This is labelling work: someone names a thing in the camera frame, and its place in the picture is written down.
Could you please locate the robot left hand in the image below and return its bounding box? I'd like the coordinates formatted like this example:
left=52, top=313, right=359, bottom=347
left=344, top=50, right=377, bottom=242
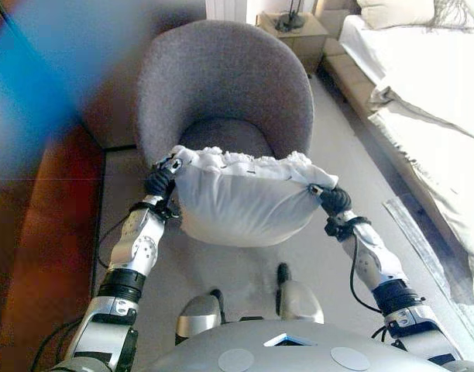
left=143, top=153, right=184, bottom=198

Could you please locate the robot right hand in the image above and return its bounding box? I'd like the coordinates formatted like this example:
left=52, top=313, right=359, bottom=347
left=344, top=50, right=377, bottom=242
left=307, top=184, right=353, bottom=216

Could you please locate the white fringed cushion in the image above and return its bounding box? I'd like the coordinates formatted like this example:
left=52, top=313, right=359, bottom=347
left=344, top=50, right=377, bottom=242
left=170, top=145, right=339, bottom=248

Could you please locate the grey patterned rug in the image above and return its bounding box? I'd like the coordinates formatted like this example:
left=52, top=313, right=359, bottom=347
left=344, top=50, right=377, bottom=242
left=382, top=197, right=474, bottom=352

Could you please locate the silver robot right leg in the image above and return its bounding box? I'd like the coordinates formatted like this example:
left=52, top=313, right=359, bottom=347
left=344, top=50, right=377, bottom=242
left=274, top=262, right=325, bottom=325

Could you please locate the silver robot leg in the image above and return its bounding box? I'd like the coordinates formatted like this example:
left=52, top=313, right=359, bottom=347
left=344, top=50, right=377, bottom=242
left=174, top=288, right=227, bottom=346
left=274, top=262, right=325, bottom=325

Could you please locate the grey fabric armchair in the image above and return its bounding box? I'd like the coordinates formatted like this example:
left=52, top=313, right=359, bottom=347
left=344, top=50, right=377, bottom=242
left=136, top=19, right=314, bottom=171

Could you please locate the bed with white duvet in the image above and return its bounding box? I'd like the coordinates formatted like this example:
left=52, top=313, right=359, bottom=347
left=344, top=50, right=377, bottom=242
left=313, top=0, right=455, bottom=257

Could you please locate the dark glossy cabinet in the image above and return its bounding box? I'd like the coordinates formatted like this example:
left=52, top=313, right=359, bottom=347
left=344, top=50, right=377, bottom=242
left=0, top=0, right=106, bottom=372

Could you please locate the silver robot left leg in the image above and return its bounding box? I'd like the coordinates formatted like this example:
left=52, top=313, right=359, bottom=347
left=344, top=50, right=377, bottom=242
left=174, top=288, right=227, bottom=346

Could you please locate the grey robot torso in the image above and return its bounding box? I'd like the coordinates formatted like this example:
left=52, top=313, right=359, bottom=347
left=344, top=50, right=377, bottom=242
left=147, top=319, right=451, bottom=372

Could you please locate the wooden nightstand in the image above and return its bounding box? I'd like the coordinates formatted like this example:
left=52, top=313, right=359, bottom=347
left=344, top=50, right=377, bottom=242
left=256, top=11, right=329, bottom=74

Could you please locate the white bed duvet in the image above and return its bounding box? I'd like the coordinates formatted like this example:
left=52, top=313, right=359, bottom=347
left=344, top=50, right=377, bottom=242
left=337, top=14, right=474, bottom=144

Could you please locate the white radiator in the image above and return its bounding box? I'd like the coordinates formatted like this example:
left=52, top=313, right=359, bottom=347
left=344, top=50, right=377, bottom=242
left=204, top=0, right=249, bottom=24

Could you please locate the black lamp base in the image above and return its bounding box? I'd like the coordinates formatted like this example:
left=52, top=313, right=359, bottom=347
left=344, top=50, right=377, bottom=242
left=274, top=0, right=306, bottom=32

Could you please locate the white bed pillow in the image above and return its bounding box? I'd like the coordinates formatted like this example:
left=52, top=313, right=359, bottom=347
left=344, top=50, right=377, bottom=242
left=355, top=0, right=435, bottom=31

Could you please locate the grey tasselled throw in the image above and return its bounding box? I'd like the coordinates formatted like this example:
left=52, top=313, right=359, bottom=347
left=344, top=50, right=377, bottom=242
left=426, top=0, right=474, bottom=34

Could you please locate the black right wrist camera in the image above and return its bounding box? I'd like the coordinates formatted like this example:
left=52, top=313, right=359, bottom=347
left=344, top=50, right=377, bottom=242
left=324, top=215, right=354, bottom=239

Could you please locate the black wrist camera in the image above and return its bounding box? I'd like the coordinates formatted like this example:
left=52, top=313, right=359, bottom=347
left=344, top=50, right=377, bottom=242
left=153, top=201, right=182, bottom=222
left=324, top=215, right=354, bottom=239

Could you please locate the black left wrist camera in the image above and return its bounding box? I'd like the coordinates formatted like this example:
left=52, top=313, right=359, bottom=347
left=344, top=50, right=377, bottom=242
left=153, top=201, right=182, bottom=222

